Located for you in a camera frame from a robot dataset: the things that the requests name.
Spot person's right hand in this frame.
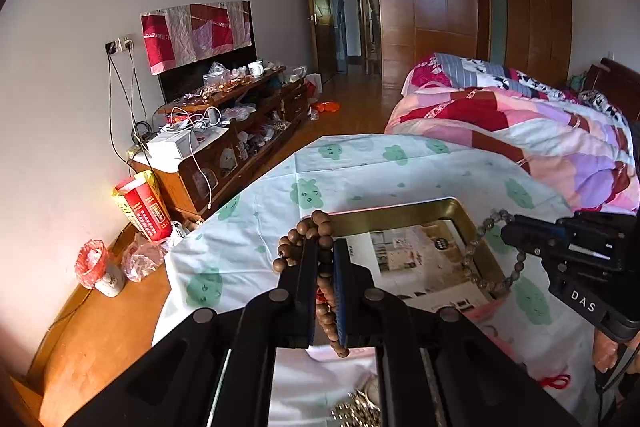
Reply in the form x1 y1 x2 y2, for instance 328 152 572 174
592 332 623 370

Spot red patchwork cover cloth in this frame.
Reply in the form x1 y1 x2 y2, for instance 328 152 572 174
140 0 253 75

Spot black television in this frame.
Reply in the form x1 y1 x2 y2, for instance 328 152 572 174
157 2 258 102

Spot wooden television cabinet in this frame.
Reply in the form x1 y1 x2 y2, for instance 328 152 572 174
130 67 311 223

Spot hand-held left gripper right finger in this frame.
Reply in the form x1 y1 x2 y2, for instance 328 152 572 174
332 238 581 427

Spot light wooden bead bracelet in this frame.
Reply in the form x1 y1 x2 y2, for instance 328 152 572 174
272 209 351 358

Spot clear plastic bag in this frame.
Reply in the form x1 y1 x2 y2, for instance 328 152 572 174
121 232 176 283

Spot red yellow carton box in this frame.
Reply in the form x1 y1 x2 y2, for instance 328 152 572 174
112 171 173 242

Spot gold tin box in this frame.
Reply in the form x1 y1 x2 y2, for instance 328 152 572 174
325 197 516 325

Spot orange item on floor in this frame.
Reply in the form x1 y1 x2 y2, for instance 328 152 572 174
310 101 341 120

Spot dark bead bracelet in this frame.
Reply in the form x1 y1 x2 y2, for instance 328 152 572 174
460 209 528 300

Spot wooden door frame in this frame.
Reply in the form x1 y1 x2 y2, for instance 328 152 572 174
305 0 381 80

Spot pink patchwork quilt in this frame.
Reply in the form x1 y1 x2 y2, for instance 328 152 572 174
385 84 640 228

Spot trash bin with red bag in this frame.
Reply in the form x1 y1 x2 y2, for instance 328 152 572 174
76 239 126 298

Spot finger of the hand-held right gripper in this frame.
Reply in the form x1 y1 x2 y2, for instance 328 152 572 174
500 226 571 258
512 214 568 233

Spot black power cables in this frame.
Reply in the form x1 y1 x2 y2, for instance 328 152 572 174
107 52 151 162

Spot cloud print tablecloth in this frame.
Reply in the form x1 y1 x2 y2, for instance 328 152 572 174
152 134 601 427

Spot clear snack bag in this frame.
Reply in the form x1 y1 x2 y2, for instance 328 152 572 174
202 62 233 98

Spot silver bead chain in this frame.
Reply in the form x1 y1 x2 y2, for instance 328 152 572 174
330 392 383 427

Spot wall power socket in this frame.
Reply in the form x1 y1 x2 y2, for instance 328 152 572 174
105 34 135 55

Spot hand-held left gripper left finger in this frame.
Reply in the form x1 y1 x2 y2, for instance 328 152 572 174
65 237 321 427

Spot printed paper sheet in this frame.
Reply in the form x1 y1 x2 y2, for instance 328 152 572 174
367 219 493 313

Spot white cardboard box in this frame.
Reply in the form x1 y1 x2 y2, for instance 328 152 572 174
147 129 228 170

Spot wooden headboard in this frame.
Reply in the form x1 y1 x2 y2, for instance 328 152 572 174
582 57 640 122

